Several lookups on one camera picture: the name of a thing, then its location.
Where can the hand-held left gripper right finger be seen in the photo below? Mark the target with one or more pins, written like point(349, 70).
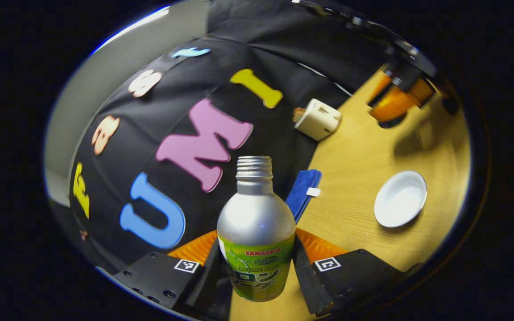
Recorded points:
point(304, 278)

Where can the teal teacup lid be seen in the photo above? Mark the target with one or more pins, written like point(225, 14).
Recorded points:
point(393, 121)

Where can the black backdrop cloth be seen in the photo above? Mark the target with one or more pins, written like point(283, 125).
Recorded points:
point(239, 44)

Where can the toast slice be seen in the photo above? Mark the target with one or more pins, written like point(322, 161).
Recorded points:
point(298, 114)

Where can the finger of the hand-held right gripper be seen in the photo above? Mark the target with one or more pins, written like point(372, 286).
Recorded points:
point(395, 104)
point(382, 87)

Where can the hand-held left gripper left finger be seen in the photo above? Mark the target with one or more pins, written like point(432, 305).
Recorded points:
point(205, 276)

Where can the red cloth clip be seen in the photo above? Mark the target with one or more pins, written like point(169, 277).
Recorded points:
point(83, 234)

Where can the black metal stand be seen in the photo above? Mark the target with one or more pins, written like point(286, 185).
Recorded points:
point(337, 13)

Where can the white toaster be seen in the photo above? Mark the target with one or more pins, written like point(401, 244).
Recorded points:
point(319, 119)

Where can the silver green water bottle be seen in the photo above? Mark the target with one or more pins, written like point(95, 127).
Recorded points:
point(256, 223)

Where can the white teacup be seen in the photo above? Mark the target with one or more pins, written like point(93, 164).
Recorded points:
point(400, 198)

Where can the folded blue towel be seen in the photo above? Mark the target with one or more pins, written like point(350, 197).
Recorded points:
point(304, 189)

